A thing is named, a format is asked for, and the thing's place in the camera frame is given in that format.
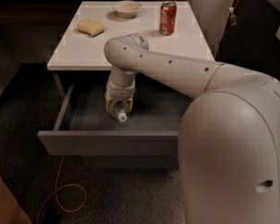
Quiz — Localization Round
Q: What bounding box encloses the yellow green sponge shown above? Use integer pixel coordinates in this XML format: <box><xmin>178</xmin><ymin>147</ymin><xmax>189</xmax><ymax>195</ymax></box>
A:
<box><xmin>77</xmin><ymin>20</ymin><xmax>104</xmax><ymax>36</ymax></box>

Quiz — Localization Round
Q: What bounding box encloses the clear blue plastic bottle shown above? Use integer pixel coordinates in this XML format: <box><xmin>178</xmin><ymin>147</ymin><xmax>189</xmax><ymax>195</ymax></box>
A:
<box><xmin>110</xmin><ymin>100</ymin><xmax>128</xmax><ymax>122</ymax></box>

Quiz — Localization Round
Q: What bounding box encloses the dark cabinet at right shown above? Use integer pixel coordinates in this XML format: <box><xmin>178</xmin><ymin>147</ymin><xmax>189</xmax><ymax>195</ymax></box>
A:
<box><xmin>217</xmin><ymin>0</ymin><xmax>280</xmax><ymax>80</ymax></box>

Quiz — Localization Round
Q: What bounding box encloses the white cabinet with grey drawers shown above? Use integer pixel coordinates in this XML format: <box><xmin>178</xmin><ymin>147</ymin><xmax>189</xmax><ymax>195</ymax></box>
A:
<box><xmin>47</xmin><ymin>1</ymin><xmax>218</xmax><ymax>98</ymax></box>

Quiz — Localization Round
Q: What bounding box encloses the orange cable on floor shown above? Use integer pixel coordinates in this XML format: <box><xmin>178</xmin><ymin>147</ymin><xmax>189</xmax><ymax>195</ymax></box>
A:
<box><xmin>35</xmin><ymin>155</ymin><xmax>89</xmax><ymax>224</ymax></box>

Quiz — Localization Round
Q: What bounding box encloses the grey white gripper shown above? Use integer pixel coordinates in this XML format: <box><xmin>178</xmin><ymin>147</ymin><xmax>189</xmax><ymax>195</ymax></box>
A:
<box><xmin>105</xmin><ymin>79</ymin><xmax>135</xmax><ymax>113</ymax></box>

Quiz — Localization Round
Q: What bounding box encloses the white ceramic bowl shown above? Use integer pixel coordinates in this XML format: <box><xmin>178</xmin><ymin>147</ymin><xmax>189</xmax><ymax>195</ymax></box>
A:
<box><xmin>112</xmin><ymin>0</ymin><xmax>142</xmax><ymax>19</ymax></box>

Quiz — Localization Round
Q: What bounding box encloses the grey top drawer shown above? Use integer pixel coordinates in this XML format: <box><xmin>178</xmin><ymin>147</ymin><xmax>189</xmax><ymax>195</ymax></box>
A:
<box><xmin>37</xmin><ymin>72</ymin><xmax>190</xmax><ymax>157</ymax></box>

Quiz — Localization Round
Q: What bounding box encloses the light wooden board corner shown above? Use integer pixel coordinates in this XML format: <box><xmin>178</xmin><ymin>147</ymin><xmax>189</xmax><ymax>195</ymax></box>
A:
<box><xmin>0</xmin><ymin>176</ymin><xmax>33</xmax><ymax>224</ymax></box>

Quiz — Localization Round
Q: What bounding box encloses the dark wooden shelf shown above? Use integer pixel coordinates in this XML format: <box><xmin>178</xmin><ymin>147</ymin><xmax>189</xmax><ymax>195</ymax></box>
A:
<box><xmin>0</xmin><ymin>0</ymin><xmax>186</xmax><ymax>26</ymax></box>

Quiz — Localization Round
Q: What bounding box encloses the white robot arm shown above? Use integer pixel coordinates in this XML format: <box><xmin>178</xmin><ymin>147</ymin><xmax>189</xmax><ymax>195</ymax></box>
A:
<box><xmin>104</xmin><ymin>34</ymin><xmax>280</xmax><ymax>224</ymax></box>

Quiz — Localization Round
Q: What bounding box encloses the red soda can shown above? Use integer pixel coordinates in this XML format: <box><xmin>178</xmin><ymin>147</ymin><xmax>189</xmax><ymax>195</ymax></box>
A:
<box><xmin>159</xmin><ymin>1</ymin><xmax>177</xmax><ymax>35</ymax></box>

